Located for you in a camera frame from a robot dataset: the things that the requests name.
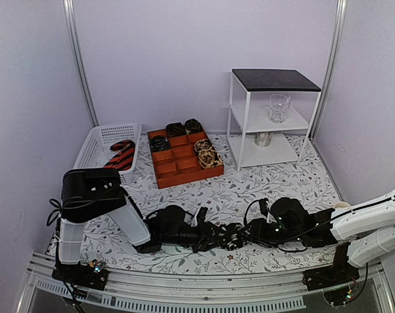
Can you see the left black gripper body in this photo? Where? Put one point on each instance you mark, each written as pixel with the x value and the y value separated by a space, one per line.
pixel 202 238

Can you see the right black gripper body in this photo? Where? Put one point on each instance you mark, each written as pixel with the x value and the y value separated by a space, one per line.
pixel 272 237

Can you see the black white floral tie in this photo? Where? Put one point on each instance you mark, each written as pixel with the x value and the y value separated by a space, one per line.
pixel 229 243

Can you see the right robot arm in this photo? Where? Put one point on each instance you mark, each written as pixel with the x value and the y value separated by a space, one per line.
pixel 363 232

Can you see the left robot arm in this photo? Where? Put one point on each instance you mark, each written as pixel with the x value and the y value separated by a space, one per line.
pixel 90 193

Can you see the cream ceramic mug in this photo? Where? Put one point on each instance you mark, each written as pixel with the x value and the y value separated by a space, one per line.
pixel 341 205

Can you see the rolled beige patterned tie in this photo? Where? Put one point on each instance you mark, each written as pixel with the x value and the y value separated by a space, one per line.
pixel 209 159

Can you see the red wooden compartment tray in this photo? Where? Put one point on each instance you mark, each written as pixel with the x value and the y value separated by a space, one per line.
pixel 179 164

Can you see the rolled black beige tie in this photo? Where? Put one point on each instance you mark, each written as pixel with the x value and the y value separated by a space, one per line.
pixel 203 145

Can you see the metal cup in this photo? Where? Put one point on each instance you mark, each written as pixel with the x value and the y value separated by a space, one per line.
pixel 263 139

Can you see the floral table mat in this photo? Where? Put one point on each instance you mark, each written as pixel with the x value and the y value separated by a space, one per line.
pixel 229 198

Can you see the rolled black patterned tie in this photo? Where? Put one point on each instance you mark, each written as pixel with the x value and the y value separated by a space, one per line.
pixel 159 143

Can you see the rolled dark olive tie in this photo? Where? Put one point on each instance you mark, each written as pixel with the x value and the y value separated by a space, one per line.
pixel 192 126

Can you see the rolled dark brown tie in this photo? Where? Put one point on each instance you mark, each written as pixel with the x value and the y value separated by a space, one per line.
pixel 175 129

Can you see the red black striped tie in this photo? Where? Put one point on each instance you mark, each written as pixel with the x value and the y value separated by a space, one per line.
pixel 124 157

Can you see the white shelf black top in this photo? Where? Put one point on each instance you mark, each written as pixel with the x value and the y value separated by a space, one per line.
pixel 261 115

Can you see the clear drinking glass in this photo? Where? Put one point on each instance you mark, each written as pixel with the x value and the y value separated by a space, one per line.
pixel 279 107

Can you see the white plastic basket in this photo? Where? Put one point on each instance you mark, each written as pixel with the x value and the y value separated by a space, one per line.
pixel 95 151

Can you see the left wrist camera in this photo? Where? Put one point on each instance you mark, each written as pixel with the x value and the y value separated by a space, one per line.
pixel 199 217

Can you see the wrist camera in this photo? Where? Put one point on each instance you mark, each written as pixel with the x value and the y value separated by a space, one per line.
pixel 263 207
pixel 199 217

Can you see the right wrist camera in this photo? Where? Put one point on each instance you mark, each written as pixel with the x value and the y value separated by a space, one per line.
pixel 263 207

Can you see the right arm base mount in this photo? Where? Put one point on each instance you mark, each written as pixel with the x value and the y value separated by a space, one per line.
pixel 339 272

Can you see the front metal rail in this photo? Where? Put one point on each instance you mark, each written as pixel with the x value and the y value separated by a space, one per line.
pixel 248 280

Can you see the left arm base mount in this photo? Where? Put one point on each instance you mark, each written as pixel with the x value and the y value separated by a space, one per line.
pixel 92 275

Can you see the right metal frame post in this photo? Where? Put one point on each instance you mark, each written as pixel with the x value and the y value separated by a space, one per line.
pixel 336 38

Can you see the metal frame post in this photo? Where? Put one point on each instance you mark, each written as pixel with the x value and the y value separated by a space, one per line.
pixel 70 19
pixel 336 38

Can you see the left metal frame post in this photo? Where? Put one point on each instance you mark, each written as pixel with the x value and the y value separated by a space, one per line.
pixel 70 19

